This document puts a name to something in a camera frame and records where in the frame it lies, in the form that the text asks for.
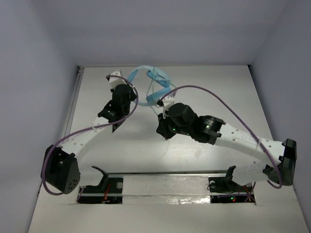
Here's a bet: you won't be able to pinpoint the light blue headphones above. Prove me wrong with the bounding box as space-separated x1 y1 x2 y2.
128 65 173 107

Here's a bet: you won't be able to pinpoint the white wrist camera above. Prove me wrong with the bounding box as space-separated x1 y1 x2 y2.
157 96 175 118
106 69 124 89

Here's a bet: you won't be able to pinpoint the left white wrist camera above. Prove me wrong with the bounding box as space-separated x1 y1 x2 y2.
106 69 124 89

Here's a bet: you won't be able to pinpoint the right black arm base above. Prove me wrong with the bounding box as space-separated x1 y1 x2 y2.
207 166 256 204

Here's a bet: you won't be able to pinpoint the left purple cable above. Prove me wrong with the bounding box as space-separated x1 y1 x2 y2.
41 75 140 196

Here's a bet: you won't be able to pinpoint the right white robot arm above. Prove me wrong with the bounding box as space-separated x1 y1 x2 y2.
156 103 297 191

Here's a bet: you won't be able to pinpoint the thin green headphone cable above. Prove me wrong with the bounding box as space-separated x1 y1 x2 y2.
145 67 180 141

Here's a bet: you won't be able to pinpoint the silver tape strip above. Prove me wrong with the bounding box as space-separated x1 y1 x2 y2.
122 175 210 205

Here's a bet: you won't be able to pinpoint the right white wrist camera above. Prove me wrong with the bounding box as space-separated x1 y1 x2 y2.
157 96 175 118

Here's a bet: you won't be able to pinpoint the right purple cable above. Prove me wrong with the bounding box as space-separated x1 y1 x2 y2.
157 84 284 189

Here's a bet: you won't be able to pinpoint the purple cable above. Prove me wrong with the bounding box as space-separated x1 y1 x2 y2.
41 75 140 196
157 84 284 189

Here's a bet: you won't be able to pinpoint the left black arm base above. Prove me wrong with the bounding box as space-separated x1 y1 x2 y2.
76 166 123 204

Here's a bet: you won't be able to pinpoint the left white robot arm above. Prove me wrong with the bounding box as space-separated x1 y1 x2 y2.
41 83 138 196

